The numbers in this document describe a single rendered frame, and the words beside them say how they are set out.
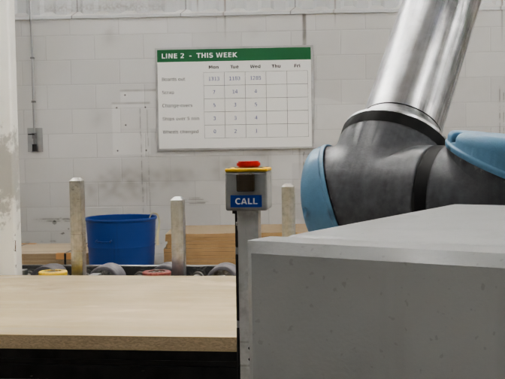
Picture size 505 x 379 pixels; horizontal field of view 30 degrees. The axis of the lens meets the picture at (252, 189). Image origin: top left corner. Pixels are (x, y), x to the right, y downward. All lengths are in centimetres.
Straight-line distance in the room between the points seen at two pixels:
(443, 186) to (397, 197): 5
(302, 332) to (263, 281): 2
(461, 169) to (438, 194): 3
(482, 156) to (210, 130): 783
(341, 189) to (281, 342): 59
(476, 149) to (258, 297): 54
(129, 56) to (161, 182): 119
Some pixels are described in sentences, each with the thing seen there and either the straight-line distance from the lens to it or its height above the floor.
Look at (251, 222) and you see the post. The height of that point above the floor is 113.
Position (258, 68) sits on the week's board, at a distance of 865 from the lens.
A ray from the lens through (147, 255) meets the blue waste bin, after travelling 713.
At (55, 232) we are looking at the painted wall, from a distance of 894.
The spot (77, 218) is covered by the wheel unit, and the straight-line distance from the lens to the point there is 279.
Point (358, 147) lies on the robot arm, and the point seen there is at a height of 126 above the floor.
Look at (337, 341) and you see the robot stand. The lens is 32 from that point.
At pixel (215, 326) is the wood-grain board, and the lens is 188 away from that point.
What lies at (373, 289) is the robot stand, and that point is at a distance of 31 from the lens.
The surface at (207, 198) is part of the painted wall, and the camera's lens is 869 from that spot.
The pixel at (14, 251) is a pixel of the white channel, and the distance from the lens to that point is 273.
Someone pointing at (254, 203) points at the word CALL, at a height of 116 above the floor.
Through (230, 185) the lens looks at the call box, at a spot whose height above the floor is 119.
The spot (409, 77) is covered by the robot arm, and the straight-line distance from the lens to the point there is 99.
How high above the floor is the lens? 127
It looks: 3 degrees down
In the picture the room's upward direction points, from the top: 1 degrees counter-clockwise
